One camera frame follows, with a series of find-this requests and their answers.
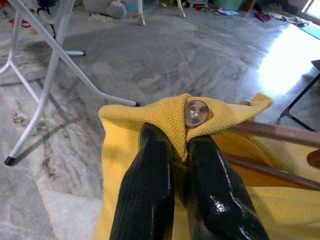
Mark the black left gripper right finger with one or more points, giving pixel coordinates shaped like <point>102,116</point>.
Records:
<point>215,195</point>

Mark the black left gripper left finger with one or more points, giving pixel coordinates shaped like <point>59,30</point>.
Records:
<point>145,187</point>

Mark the yellow shirt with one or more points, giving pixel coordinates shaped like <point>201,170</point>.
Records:
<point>120,130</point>

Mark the pink plastic clothes hanger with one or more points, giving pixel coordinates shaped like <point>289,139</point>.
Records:
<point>275,132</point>

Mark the black metal drying rack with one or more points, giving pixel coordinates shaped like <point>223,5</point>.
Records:
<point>287,112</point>

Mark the grey folding table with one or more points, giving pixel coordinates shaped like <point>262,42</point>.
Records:
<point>50,75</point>

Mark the beige plastic chair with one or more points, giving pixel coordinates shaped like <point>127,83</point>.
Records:
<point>140,17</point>

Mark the grey plush toy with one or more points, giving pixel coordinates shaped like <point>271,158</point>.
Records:
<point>112,8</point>

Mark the white paper sheet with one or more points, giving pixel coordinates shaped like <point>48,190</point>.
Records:
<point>227,11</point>

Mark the red slippers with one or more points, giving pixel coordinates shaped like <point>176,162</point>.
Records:
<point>262,16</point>

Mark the blue floor mat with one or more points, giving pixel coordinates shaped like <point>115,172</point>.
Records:
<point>311,31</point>

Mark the beige sandals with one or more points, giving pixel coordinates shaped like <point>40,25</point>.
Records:
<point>290,18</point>

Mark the green laundry hamper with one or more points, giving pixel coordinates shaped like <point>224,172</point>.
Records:
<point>227,3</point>

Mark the brown wooden post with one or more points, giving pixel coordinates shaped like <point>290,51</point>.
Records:
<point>248,5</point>

